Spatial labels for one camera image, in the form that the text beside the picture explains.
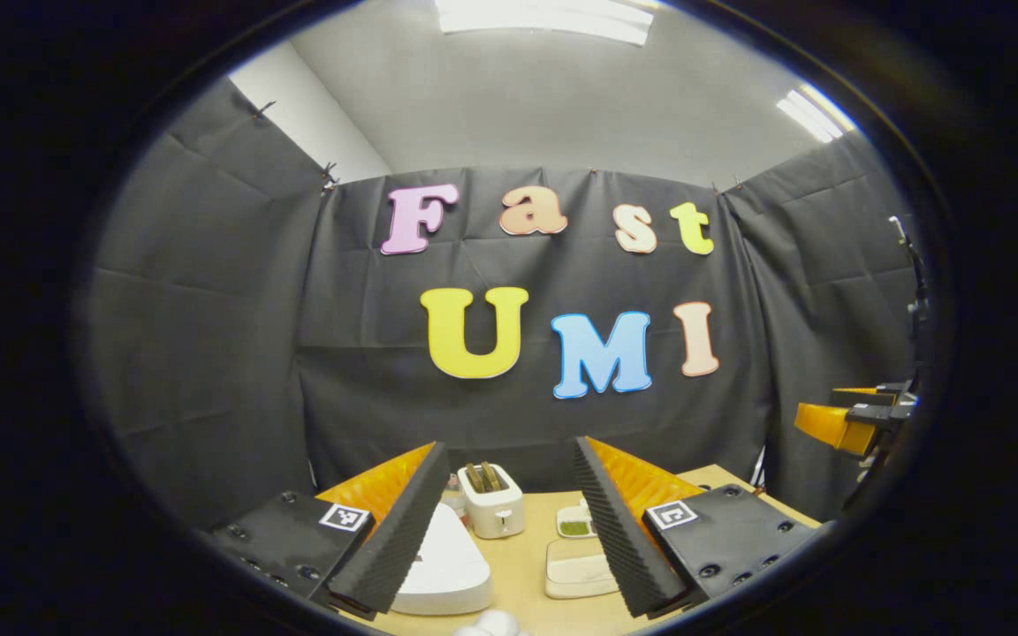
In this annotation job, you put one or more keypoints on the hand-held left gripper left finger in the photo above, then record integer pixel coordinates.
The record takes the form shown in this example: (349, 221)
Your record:
(394, 539)

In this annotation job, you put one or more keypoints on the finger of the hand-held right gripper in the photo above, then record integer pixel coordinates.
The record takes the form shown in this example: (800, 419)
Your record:
(827, 424)
(871, 393)

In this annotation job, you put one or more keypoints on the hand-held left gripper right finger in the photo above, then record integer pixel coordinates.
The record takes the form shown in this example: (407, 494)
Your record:
(615, 539)

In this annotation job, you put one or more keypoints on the clear box of white rice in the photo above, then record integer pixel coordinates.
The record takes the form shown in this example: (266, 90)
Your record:
(575, 570)

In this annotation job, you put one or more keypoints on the white rice cooker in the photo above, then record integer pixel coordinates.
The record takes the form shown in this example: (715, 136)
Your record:
(447, 570)

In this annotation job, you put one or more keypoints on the white divided bean dish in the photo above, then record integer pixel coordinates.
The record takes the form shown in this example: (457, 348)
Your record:
(573, 527)

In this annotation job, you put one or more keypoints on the clear plastic water bottle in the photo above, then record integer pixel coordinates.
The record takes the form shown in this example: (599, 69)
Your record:
(454, 503)

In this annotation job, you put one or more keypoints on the brown toast slice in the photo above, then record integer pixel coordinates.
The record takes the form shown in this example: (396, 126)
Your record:
(492, 475)
(474, 479)

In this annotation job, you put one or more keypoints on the white toaster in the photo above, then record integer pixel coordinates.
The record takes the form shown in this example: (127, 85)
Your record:
(496, 517)

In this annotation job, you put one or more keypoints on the small ceiling light panel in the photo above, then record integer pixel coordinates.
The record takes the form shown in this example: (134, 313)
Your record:
(814, 113)

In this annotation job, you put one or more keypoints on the black backdrop cloth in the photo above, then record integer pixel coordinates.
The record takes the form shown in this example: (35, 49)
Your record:
(208, 309)

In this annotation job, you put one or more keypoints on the large ceiling light panel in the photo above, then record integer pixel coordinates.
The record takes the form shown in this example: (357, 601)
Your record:
(544, 18)

